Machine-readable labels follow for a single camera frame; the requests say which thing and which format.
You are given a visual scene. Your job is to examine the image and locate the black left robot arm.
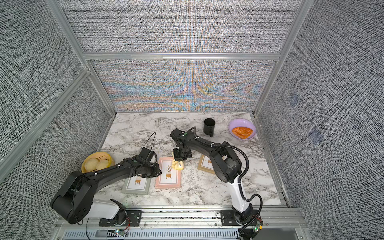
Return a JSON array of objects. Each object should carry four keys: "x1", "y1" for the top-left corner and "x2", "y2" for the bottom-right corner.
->
[{"x1": 50, "y1": 148, "x2": 162, "y2": 226}]

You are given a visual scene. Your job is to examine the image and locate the right steamed bun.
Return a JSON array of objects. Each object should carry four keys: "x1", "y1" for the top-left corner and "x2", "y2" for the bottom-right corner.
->
[{"x1": 96, "y1": 160, "x2": 110, "y2": 171}]

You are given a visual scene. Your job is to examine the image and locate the steamed bun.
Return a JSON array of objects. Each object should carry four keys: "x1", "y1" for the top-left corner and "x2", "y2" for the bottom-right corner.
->
[
  {"x1": 84, "y1": 158, "x2": 99, "y2": 173},
  {"x1": 96, "y1": 160, "x2": 110, "y2": 171}
]

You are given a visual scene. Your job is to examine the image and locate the grey-green picture frame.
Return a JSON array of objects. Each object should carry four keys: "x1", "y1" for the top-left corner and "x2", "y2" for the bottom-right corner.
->
[{"x1": 122, "y1": 176, "x2": 151, "y2": 195}]

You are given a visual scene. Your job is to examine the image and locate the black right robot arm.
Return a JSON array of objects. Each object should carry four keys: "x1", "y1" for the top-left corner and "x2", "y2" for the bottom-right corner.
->
[{"x1": 170, "y1": 127, "x2": 253, "y2": 220}]

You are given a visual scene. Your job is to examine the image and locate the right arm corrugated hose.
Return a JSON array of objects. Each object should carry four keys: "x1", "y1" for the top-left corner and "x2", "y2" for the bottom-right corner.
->
[{"x1": 187, "y1": 126, "x2": 264, "y2": 235}]

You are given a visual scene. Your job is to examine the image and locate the yellow cleaning cloth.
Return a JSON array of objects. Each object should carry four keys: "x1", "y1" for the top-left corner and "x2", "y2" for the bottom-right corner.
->
[{"x1": 172, "y1": 161, "x2": 184, "y2": 171}]

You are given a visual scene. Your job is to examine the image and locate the pink picture frame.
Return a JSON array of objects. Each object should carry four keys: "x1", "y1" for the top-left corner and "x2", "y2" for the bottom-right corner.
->
[{"x1": 155, "y1": 157, "x2": 182, "y2": 189}]

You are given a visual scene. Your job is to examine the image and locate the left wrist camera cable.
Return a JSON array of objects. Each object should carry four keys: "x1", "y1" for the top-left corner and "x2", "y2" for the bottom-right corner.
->
[{"x1": 143, "y1": 132, "x2": 157, "y2": 151}]

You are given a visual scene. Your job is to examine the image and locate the left steamed bun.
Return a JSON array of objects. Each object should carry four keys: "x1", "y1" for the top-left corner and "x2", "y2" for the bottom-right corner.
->
[{"x1": 84, "y1": 158, "x2": 99, "y2": 173}]

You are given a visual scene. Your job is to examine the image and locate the tan wooden picture frame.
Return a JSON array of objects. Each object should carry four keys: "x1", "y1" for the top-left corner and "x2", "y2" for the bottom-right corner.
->
[{"x1": 197, "y1": 155, "x2": 215, "y2": 175}]

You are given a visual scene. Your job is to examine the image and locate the black mug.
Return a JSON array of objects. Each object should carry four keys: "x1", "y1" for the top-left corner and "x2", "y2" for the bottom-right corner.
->
[{"x1": 203, "y1": 118, "x2": 216, "y2": 137}]

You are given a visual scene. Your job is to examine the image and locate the purple bowl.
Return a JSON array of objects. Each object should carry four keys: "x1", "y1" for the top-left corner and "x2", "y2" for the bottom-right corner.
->
[{"x1": 228, "y1": 119, "x2": 257, "y2": 140}]

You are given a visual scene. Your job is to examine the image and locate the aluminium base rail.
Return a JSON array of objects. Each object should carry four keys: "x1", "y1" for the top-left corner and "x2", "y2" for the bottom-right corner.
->
[{"x1": 51, "y1": 206, "x2": 311, "y2": 240}]

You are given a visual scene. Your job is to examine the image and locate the orange pastry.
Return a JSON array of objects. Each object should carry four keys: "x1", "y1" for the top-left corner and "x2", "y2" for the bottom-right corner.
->
[{"x1": 232, "y1": 127, "x2": 254, "y2": 139}]

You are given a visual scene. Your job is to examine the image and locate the yellow bamboo steamer basket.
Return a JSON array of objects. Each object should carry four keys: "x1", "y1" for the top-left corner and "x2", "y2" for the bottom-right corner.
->
[{"x1": 81, "y1": 152, "x2": 115, "y2": 173}]

